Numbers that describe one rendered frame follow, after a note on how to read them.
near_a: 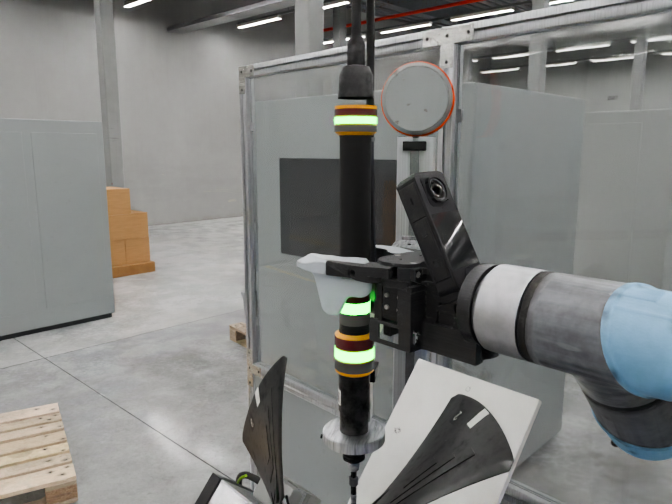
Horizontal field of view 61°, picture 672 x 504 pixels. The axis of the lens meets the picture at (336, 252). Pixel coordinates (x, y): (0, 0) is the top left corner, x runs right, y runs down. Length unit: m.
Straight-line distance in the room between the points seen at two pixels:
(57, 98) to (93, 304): 7.53
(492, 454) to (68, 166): 5.79
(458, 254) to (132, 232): 8.38
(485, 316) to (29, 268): 5.88
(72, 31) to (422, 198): 13.34
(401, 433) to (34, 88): 12.54
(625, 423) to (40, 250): 5.96
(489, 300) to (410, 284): 0.09
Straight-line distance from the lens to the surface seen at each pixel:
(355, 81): 0.59
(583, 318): 0.44
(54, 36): 13.59
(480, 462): 0.75
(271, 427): 0.96
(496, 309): 0.47
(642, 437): 0.54
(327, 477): 2.00
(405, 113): 1.29
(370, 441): 0.66
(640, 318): 0.43
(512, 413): 1.05
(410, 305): 0.52
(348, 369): 0.63
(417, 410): 1.13
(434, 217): 0.52
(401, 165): 1.29
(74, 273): 6.38
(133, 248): 8.85
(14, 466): 3.62
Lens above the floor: 1.77
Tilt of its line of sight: 10 degrees down
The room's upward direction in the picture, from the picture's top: straight up
